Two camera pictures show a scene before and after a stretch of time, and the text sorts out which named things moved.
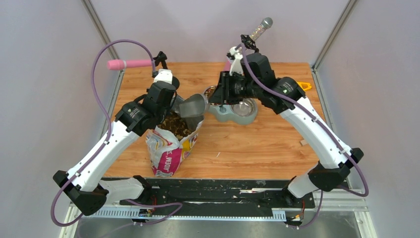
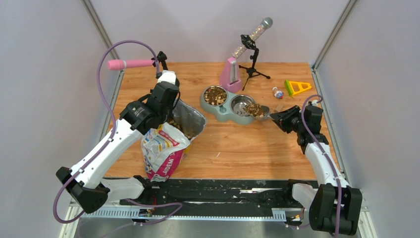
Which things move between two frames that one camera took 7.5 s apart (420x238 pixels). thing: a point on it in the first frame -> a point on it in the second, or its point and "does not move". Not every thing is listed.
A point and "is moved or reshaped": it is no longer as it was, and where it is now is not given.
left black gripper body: [162, 115] does not move
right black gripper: [223, 94] -> [281, 118]
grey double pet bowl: [241, 111] does not move
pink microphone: [120, 64] does not move
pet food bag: [169, 144] is moved or reshaped
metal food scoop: [193, 105] -> [260, 112]
